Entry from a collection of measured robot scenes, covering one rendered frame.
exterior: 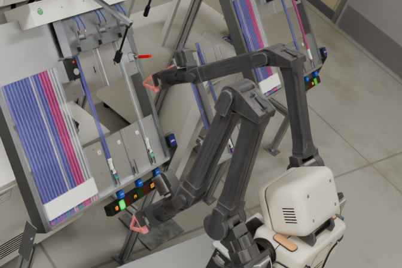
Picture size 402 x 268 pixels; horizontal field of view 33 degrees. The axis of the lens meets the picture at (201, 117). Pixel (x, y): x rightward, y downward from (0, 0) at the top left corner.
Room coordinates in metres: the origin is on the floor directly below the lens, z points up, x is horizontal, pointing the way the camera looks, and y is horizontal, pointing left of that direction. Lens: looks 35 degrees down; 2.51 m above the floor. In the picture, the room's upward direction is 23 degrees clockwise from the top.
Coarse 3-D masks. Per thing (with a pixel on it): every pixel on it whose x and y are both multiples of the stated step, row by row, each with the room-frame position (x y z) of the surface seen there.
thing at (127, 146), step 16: (128, 128) 2.11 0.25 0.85; (96, 144) 1.94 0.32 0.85; (112, 144) 2.01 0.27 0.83; (128, 144) 2.07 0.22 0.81; (144, 144) 2.14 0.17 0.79; (160, 144) 2.21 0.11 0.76; (96, 160) 1.91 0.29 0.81; (112, 160) 1.97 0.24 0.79; (128, 160) 2.03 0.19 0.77; (144, 160) 2.10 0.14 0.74; (32, 176) 1.66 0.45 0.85; (96, 176) 1.87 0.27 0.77; (112, 176) 1.92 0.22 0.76; (128, 176) 1.99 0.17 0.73; (48, 224) 1.60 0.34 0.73
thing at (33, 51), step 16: (0, 32) 1.86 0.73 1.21; (16, 32) 1.91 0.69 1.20; (32, 32) 1.97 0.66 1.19; (48, 32) 2.02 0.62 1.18; (0, 48) 1.82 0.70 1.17; (16, 48) 1.87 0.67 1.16; (32, 48) 1.93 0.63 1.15; (48, 48) 1.99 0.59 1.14; (112, 48) 2.24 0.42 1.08; (128, 48) 2.31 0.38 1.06; (0, 64) 1.79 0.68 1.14; (16, 64) 1.84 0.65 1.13; (32, 64) 1.90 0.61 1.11; (48, 64) 1.95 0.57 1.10; (80, 64) 2.07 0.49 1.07; (96, 64) 2.14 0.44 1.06; (112, 64) 2.20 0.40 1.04; (128, 64) 2.27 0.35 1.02; (0, 80) 1.76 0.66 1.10; (16, 80) 1.81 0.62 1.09; (64, 80) 1.97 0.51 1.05; (80, 80) 2.03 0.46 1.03; (96, 80) 2.10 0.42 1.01; (112, 80) 2.16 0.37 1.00; (80, 96) 2.00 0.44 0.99
